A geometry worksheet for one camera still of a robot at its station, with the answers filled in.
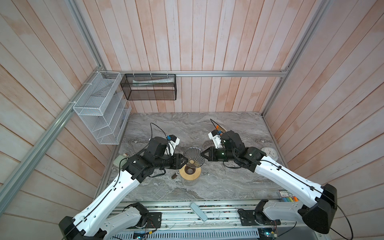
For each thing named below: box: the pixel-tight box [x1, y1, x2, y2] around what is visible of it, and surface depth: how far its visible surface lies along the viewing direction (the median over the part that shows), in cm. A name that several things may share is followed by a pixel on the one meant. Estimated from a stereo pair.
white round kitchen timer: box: [261, 147, 278, 162], surface depth 98 cm
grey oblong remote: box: [190, 202, 208, 222], surface depth 75 cm
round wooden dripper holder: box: [179, 164, 202, 181], surface depth 79 cm
